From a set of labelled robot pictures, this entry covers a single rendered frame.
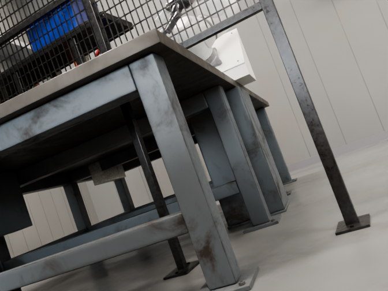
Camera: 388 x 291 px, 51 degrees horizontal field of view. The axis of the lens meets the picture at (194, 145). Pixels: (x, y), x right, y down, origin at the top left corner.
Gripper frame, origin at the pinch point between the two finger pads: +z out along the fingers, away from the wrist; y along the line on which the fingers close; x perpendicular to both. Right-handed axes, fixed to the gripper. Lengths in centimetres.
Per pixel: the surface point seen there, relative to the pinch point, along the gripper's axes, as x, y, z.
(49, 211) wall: 70, -76, 313
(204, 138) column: 49, 20, 27
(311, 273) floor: 22, 118, -37
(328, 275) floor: 21, 120, -42
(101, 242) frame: -10, 101, 8
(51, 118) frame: -34, 72, 1
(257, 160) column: 69, 34, 12
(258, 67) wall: 199, -207, 97
